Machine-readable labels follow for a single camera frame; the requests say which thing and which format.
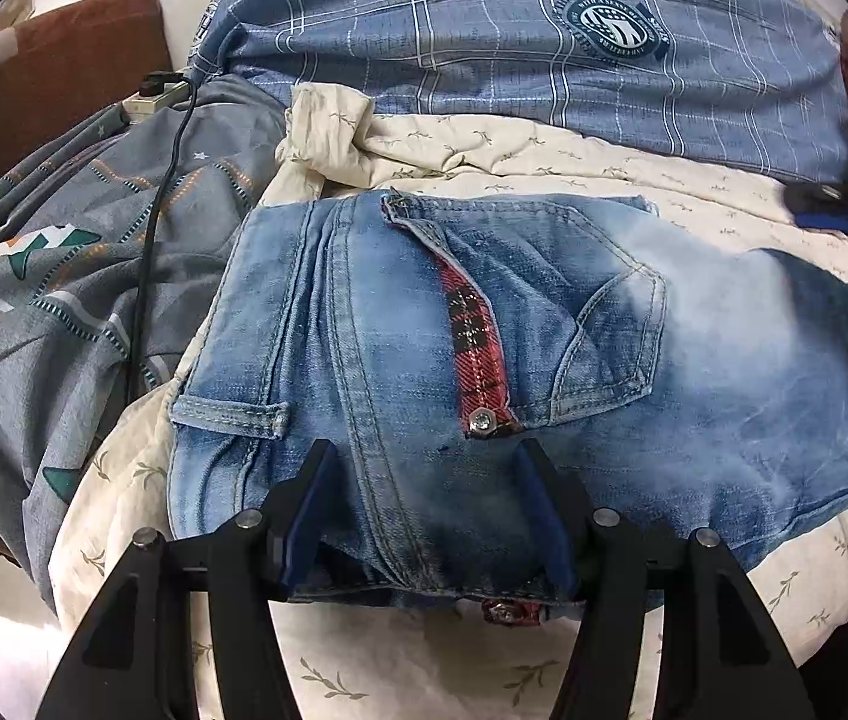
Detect brown headboard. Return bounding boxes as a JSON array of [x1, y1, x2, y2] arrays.
[[0, 0, 172, 177]]

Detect white power strip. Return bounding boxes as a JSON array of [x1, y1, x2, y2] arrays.
[[122, 80, 189, 122]]

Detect blue denim jeans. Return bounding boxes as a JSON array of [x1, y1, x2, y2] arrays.
[[168, 190, 848, 605]]

